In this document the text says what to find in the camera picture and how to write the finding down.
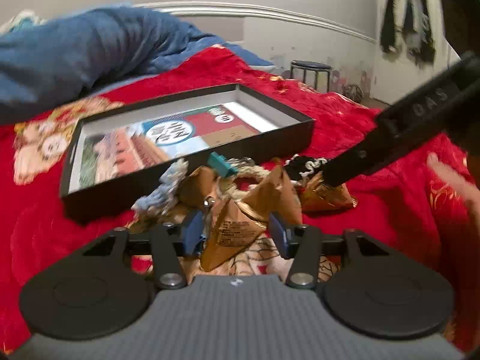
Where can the colourful printed card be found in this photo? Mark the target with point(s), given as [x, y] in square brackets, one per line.
[150, 142]

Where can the white bed headboard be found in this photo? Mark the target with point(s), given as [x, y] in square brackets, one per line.
[285, 14]

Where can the black round stool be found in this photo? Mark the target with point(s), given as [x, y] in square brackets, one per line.
[311, 69]

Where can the blue blanket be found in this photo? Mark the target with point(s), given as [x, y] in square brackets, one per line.
[93, 48]

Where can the black white hanging clothes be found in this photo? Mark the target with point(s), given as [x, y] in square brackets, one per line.
[407, 15]

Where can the dark striped bundle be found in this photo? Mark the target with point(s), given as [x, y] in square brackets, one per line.
[353, 92]

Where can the silver metal clip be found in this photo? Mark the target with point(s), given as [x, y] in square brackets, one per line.
[209, 201]

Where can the black shallow box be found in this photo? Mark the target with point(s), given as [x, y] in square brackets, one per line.
[112, 198]

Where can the blue white scrunchie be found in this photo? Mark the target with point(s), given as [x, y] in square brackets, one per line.
[163, 191]

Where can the red printed blanket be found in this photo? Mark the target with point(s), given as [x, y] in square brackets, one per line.
[390, 213]

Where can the person's right hand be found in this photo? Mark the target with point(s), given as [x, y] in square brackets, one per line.
[455, 182]

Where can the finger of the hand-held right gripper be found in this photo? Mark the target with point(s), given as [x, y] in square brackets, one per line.
[354, 159]

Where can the black scrunchie white trim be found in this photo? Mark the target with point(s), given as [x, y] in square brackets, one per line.
[302, 167]

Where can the pale floral pillow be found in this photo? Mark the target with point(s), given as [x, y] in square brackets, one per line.
[20, 22]

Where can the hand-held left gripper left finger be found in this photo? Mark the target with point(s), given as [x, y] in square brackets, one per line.
[193, 234]

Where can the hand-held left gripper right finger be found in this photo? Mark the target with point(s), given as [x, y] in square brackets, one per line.
[279, 234]

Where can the teal hair clip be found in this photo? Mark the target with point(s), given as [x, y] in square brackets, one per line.
[223, 165]

